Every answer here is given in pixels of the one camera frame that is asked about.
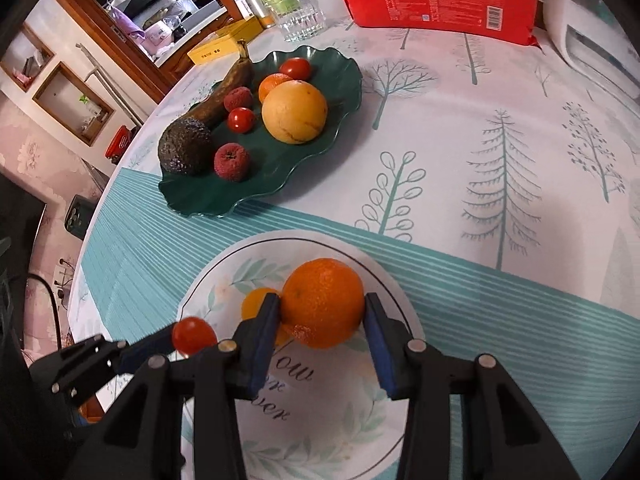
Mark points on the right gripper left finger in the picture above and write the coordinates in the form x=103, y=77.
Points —
x=139, y=437

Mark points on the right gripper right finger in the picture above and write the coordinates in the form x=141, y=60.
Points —
x=503, y=435

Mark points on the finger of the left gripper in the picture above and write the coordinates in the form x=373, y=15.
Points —
x=67, y=378

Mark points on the red cherry tomato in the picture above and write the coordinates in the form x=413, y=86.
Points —
x=296, y=68
x=241, y=120
x=192, y=335

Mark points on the small yellow kumquat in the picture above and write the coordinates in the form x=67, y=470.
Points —
x=251, y=305

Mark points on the dark avocado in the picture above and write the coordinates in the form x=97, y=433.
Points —
x=186, y=147

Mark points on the red lychee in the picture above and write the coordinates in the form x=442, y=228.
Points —
x=238, y=97
x=231, y=162

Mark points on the overripe brown banana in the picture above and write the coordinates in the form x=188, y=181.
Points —
x=240, y=74

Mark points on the large yellow orange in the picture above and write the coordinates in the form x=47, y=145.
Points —
x=295, y=112

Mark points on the small orange tangerine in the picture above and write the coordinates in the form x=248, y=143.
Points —
x=269, y=83

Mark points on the teal striped table runner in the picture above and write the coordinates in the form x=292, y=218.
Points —
x=577, y=361

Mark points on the white printed round plate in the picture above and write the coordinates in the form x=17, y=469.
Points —
x=321, y=413

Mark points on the red trash bin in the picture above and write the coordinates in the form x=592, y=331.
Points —
x=118, y=145

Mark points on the dark green leaf plate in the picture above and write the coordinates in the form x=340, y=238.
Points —
x=273, y=162

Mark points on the wooden cabinet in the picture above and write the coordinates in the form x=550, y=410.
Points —
x=150, y=39

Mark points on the yellow flat box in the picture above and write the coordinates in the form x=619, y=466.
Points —
x=226, y=41

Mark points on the small metal can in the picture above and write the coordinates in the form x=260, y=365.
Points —
x=261, y=12

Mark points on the white countertop appliance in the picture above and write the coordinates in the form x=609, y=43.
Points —
x=592, y=41

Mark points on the clear drinking glass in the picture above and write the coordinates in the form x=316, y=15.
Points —
x=298, y=20

